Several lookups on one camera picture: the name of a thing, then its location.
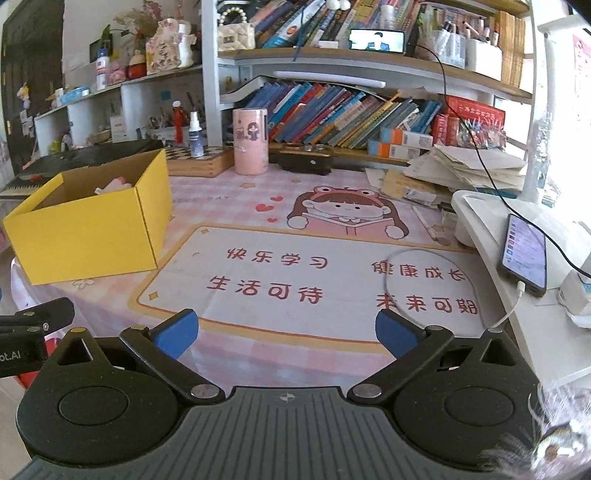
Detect white spray bottle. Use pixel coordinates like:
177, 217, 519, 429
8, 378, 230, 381
188, 111, 206, 158

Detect black cable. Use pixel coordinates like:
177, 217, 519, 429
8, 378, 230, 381
406, 39, 591, 280

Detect dried flower bouquet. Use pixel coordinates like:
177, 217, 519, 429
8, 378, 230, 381
113, 0, 160, 49

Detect thick white-paged book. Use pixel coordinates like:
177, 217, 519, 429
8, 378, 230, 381
220, 76, 278, 106

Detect smartphone with lit screen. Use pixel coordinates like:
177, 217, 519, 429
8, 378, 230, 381
498, 213, 548, 296

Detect wooden chessboard box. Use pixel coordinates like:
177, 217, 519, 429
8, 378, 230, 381
165, 145, 235, 178

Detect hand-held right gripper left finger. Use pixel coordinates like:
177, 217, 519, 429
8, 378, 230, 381
55, 308, 227, 402

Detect row of mixed books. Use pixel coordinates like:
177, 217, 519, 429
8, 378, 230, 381
249, 0, 419, 49

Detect row of small bottles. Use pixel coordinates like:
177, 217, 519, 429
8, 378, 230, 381
429, 14, 467, 68

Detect orange and blue box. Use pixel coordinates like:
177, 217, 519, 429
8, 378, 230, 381
379, 127, 434, 148
368, 140, 422, 160

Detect pink cartoon tumbler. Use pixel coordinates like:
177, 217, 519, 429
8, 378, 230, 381
232, 108, 269, 175

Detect white bookshelf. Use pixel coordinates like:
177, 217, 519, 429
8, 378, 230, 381
201, 0, 536, 167

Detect red patterned box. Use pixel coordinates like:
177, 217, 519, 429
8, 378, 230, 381
431, 96, 506, 151

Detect white charging cable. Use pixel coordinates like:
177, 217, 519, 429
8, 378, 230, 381
383, 249, 525, 330

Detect smartphone showing video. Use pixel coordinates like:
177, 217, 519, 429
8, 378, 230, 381
348, 28, 408, 53

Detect black electronic keyboard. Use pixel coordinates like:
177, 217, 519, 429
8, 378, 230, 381
0, 138, 164, 200

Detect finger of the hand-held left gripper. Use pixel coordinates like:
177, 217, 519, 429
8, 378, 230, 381
0, 298, 75, 342

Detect floral cow figurine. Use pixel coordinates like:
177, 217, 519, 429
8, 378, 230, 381
145, 18, 195, 75

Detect scattered brown envelopes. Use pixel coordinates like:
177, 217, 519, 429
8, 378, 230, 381
365, 168, 453, 208

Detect white pen holder with pens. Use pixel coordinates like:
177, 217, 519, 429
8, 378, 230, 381
147, 111, 175, 140

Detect yellow cardboard box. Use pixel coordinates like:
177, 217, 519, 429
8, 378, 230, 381
2, 148, 174, 286

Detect white pen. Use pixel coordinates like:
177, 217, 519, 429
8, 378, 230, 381
412, 205, 437, 241

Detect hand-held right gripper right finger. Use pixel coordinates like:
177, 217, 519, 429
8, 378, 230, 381
346, 308, 525, 402

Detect pile of white papers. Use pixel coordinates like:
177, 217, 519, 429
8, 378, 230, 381
403, 144, 527, 193

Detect row of blue books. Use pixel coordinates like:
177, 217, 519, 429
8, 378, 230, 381
242, 80, 444, 149

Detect pink checked desktop mat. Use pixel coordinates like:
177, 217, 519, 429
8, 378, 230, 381
9, 164, 513, 393

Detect white desk lamp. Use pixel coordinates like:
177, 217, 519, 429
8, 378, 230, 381
450, 0, 591, 259

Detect white power adapter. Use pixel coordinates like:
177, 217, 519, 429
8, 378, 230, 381
556, 270, 591, 328

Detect white bottle red label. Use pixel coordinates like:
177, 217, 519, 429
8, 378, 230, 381
95, 48, 112, 90

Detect black box with gems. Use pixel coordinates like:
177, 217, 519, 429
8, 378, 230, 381
277, 144, 333, 177

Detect black door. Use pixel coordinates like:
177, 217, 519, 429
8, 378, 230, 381
0, 0, 65, 178

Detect white cubby shelf unit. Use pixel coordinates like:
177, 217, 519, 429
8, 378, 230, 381
34, 65, 206, 155

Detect white storage bin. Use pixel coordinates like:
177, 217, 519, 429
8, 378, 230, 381
464, 37, 504, 79

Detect tan ribbed bundle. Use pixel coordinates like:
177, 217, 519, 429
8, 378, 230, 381
496, 11, 527, 90

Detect grey fluffy fabric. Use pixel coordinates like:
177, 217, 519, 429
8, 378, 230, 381
480, 383, 591, 480

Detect pink wall poster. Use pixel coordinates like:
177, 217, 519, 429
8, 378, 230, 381
573, 34, 591, 97

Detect white light bar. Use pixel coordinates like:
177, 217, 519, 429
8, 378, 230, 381
274, 69, 386, 89

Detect white quilted pearl handbag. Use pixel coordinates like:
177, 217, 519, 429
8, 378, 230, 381
217, 7, 256, 51

